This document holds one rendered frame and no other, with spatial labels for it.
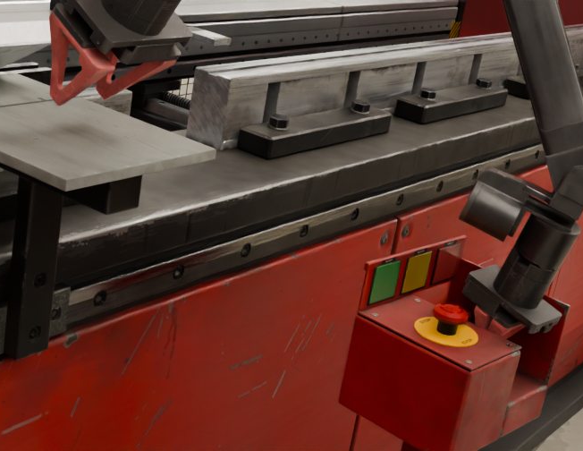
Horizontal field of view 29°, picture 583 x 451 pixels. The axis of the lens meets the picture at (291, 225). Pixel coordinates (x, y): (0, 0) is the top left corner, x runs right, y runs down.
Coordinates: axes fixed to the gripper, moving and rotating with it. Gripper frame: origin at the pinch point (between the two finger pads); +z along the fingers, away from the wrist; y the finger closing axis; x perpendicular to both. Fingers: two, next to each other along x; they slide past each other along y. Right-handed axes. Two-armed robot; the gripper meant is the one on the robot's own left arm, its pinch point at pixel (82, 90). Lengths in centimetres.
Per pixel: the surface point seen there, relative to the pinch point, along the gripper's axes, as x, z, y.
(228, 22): -32, 26, -72
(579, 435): 53, 88, -181
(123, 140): 5.2, 1.1, -1.6
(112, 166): 9.3, -1.3, 4.7
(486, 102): -1, 17, -106
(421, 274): 24, 13, -45
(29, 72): -12.9, 11.6, -9.6
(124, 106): -9.4, 14.9, -22.9
